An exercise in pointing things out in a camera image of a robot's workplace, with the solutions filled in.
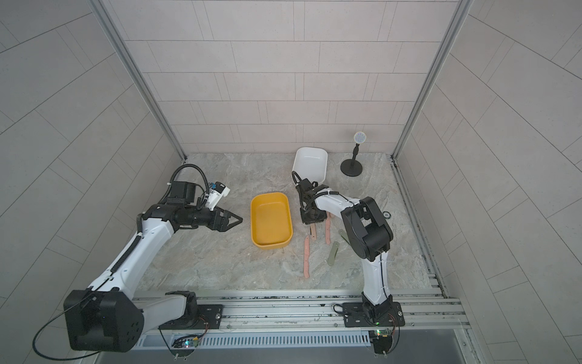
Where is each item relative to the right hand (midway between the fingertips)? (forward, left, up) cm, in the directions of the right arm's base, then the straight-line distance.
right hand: (310, 219), depth 97 cm
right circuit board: (-44, -19, 0) cm, 48 cm away
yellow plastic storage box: (-3, +16, +4) cm, 17 cm away
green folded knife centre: (-9, -12, +3) cm, 16 cm away
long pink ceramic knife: (-18, +3, +3) cm, 18 cm away
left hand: (-7, +26, +19) cm, 33 cm away
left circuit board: (-41, +40, +5) cm, 57 cm away
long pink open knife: (-6, -7, +3) cm, 9 cm away
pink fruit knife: (-8, -1, +3) cm, 9 cm away
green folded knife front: (-15, -8, +2) cm, 17 cm away
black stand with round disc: (+25, -23, +4) cm, 34 cm away
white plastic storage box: (+27, -2, +7) cm, 28 cm away
